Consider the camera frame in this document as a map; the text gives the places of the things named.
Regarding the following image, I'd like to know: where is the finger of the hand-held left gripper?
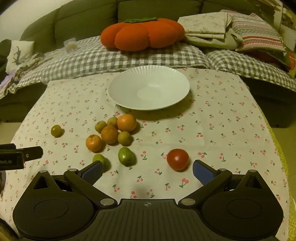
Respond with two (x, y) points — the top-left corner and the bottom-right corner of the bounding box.
(22, 146), (44, 161)

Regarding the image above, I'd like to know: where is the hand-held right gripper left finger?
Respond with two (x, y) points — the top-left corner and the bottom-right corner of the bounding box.
(30, 161), (118, 208)

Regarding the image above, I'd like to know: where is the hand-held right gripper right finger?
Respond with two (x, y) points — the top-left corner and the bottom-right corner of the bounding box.
(178, 159), (266, 207)

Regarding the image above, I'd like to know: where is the red tomato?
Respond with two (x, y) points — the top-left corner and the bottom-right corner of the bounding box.
(167, 149), (190, 171)

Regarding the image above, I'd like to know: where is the oval green fruit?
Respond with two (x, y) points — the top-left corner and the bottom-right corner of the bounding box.
(118, 147), (135, 166)

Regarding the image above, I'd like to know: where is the large orange tangerine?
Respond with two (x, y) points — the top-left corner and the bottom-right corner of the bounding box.
(117, 114), (137, 132)

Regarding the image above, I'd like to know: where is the white ribbed plate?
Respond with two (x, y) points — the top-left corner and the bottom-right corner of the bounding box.
(108, 65), (190, 111)

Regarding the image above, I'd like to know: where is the cherry print tablecloth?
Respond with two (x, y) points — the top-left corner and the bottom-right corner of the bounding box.
(0, 67), (289, 241)

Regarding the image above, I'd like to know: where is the yellow-green mat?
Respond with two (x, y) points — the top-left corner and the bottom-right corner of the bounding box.
(259, 109), (296, 241)

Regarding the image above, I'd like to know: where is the white embroidered pillow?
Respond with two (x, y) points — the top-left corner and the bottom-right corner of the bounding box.
(6, 40), (35, 72)

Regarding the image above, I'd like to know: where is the grey checked blanket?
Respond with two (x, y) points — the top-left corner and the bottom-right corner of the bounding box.
(0, 36), (296, 100)

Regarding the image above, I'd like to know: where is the red green printed bag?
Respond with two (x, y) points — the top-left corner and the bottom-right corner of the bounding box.
(281, 51), (296, 78)

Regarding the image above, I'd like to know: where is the olive green sofa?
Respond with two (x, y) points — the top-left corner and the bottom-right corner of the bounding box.
(0, 0), (296, 128)

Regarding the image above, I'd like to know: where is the orange pumpkin cushion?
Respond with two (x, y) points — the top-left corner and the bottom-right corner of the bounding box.
(100, 17), (185, 51)

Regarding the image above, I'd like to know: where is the pink striped knit pillow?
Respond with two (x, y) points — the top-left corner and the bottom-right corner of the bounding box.
(228, 10), (290, 65)

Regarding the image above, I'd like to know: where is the folded floral cloth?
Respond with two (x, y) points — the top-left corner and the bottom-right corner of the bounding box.
(178, 11), (243, 50)

